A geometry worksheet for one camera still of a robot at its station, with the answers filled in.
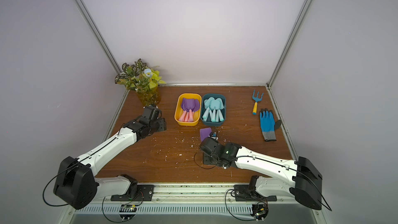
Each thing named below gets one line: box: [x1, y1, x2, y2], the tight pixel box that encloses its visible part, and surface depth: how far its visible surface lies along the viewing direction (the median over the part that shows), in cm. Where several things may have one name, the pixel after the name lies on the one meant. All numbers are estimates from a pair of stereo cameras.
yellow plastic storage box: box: [174, 92, 202, 127], surface depth 105 cm
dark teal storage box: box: [200, 93, 227, 127], surface depth 105 cm
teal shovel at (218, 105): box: [214, 98, 224, 122], surface depth 106 cm
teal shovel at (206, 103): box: [203, 98, 210, 110], surface depth 108 cm
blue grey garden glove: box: [259, 108, 282, 142], surface depth 99 cm
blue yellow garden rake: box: [251, 89, 264, 116], surface depth 112 cm
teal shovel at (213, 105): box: [209, 99, 219, 123], surface depth 107 cm
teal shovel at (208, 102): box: [202, 96, 216, 122], surface depth 108 cm
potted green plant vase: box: [115, 58, 167, 107], surface depth 99 cm
